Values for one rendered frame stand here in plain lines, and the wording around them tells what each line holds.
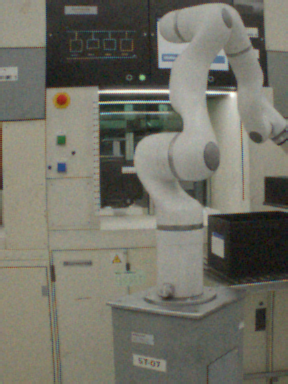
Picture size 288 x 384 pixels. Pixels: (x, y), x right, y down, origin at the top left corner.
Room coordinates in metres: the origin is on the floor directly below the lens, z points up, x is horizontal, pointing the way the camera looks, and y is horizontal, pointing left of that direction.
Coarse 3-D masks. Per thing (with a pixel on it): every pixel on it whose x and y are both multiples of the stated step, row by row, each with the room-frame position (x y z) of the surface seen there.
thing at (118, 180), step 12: (108, 156) 2.76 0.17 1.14; (120, 156) 2.77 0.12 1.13; (108, 168) 2.66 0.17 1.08; (120, 168) 2.67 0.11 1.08; (132, 168) 2.68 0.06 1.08; (108, 180) 2.66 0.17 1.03; (120, 180) 2.67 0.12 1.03; (132, 180) 2.68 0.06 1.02; (108, 192) 2.66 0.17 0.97; (120, 192) 2.67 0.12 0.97; (132, 192) 2.68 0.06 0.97
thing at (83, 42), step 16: (160, 16) 2.18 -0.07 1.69; (64, 32) 2.11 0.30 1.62; (80, 32) 2.12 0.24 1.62; (96, 32) 2.13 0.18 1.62; (112, 32) 2.15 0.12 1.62; (128, 32) 2.16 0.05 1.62; (256, 32) 2.25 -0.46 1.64; (64, 48) 2.11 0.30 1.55; (80, 48) 2.12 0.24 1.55; (96, 48) 2.13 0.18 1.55; (112, 48) 2.15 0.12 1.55; (128, 48) 2.16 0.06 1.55; (64, 144) 2.12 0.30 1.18; (128, 144) 3.00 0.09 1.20; (64, 160) 2.12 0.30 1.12; (144, 192) 3.08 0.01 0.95; (192, 192) 3.12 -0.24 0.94; (128, 272) 2.15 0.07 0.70; (144, 272) 2.16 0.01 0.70
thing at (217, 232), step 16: (208, 224) 1.92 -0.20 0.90; (224, 224) 1.74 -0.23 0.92; (240, 224) 1.68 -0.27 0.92; (256, 224) 1.69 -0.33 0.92; (272, 224) 1.70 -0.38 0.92; (208, 240) 1.92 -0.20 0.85; (224, 240) 1.74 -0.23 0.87; (240, 240) 1.68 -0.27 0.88; (256, 240) 1.69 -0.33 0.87; (272, 240) 1.70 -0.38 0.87; (208, 256) 1.92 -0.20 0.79; (224, 256) 1.74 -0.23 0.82; (240, 256) 1.68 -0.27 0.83; (256, 256) 1.69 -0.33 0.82; (272, 256) 1.70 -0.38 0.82; (224, 272) 1.73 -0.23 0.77; (240, 272) 1.68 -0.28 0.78; (256, 272) 1.69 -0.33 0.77; (272, 272) 1.70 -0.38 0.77
